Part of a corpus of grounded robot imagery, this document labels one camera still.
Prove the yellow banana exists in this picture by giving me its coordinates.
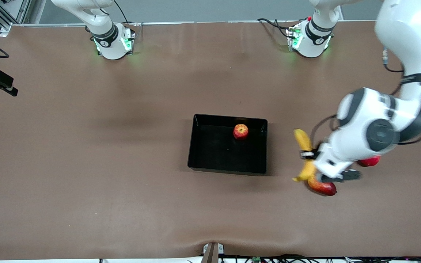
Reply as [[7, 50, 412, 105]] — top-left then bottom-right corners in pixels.
[[293, 129, 317, 182]]

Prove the small red yellow apple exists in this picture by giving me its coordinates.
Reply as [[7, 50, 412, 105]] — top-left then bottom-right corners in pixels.
[[233, 124, 249, 141]]

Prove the black rectangular plastic box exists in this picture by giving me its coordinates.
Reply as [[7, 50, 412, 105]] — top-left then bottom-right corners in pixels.
[[187, 114, 268, 176]]

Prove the red yellow mango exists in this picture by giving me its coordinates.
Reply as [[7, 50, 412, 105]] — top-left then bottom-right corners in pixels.
[[307, 175, 337, 197]]

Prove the round red pomegranate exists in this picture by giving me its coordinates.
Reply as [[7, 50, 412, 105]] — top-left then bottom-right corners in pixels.
[[357, 155, 381, 167]]

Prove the brown table mat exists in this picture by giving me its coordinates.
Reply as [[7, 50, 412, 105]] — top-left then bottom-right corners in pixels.
[[0, 21, 421, 260]]

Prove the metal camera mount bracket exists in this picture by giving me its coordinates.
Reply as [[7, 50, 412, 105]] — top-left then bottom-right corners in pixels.
[[202, 243, 225, 263]]

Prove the black left base cable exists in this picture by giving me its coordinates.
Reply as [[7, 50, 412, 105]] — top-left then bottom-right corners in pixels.
[[257, 18, 295, 39]]

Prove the black base cable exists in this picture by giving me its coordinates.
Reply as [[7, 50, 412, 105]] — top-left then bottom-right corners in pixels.
[[114, 0, 138, 37], [257, 18, 295, 39]]

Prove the black right base cable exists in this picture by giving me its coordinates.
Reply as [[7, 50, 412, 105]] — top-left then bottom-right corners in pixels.
[[114, 0, 138, 37]]

